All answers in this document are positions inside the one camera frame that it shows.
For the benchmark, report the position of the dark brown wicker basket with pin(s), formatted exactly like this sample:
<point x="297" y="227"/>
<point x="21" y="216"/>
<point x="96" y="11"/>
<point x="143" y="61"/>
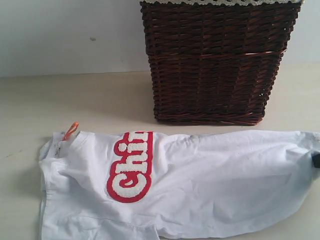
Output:
<point x="215" y="64"/>

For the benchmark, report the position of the white t-shirt red lettering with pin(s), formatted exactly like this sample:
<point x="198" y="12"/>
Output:
<point x="143" y="185"/>

